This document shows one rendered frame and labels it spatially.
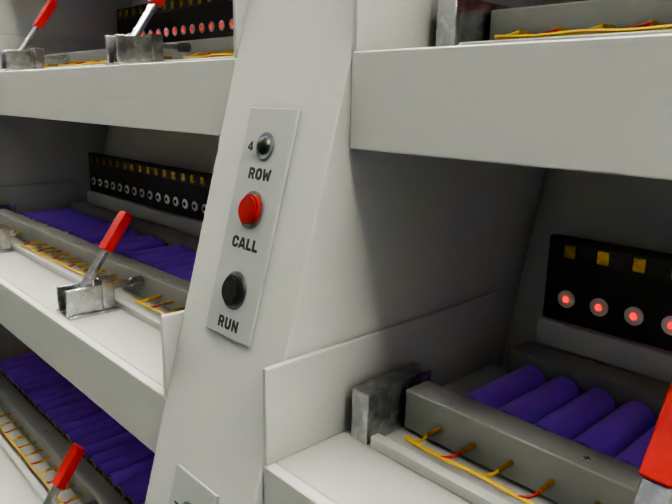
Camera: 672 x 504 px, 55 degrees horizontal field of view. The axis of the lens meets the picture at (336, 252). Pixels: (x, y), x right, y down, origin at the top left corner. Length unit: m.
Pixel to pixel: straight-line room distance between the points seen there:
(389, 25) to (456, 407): 0.19
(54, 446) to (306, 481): 0.44
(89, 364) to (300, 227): 0.24
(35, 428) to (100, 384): 0.28
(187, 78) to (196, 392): 0.20
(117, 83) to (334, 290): 0.27
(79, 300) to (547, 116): 0.40
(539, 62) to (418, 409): 0.18
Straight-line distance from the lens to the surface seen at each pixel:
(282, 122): 0.33
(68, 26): 1.00
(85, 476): 0.66
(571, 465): 0.30
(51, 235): 0.75
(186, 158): 0.80
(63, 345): 0.54
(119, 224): 0.55
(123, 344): 0.48
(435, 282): 0.38
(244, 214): 0.34
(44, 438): 0.74
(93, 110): 0.56
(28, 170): 0.97
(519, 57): 0.26
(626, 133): 0.24
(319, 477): 0.32
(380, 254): 0.34
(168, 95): 0.45
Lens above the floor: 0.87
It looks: 3 degrees down
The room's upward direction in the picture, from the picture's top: 12 degrees clockwise
